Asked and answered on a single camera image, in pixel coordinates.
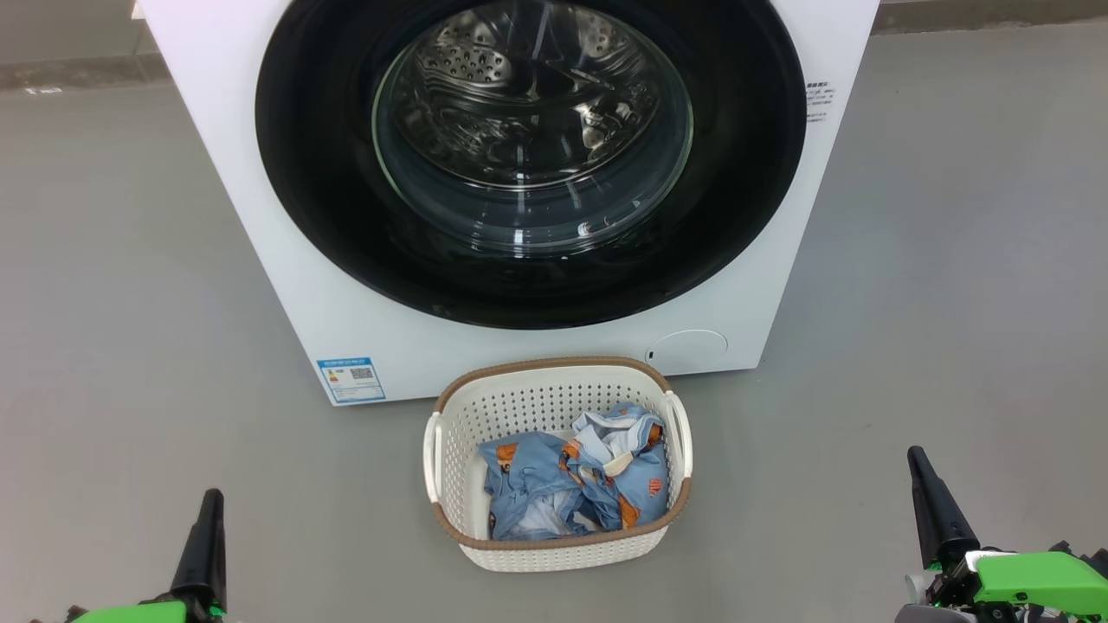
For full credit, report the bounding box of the blue garment with white lining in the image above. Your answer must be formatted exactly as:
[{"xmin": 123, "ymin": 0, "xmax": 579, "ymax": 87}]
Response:
[{"xmin": 564, "ymin": 401, "xmax": 670, "ymax": 531}]

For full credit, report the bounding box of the cream perforated laundry basket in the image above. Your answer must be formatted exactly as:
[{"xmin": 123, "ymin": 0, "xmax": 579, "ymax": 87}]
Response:
[{"xmin": 422, "ymin": 356, "xmax": 694, "ymax": 573}]

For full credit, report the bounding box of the white front-load washing machine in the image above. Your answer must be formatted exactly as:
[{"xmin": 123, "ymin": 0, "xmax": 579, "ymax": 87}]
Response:
[{"xmin": 138, "ymin": 0, "xmax": 882, "ymax": 408}]

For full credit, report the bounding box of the round drain filter cover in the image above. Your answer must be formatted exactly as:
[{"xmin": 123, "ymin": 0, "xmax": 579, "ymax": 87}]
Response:
[{"xmin": 645, "ymin": 329, "xmax": 730, "ymax": 375}]

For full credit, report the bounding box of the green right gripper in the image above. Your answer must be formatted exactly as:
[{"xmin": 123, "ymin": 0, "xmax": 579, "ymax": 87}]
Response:
[{"xmin": 895, "ymin": 446, "xmax": 1108, "ymax": 623}]

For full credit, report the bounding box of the round black glass washer door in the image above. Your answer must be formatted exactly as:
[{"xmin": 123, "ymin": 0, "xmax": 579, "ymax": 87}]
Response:
[{"xmin": 255, "ymin": 0, "xmax": 808, "ymax": 331}]

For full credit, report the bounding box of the blue energy label sticker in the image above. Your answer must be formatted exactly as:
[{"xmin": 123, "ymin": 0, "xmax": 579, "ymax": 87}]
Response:
[{"xmin": 316, "ymin": 356, "xmax": 387, "ymax": 405}]

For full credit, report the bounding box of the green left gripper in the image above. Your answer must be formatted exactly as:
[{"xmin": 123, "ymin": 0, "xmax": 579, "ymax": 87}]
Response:
[{"xmin": 65, "ymin": 489, "xmax": 229, "ymax": 623}]

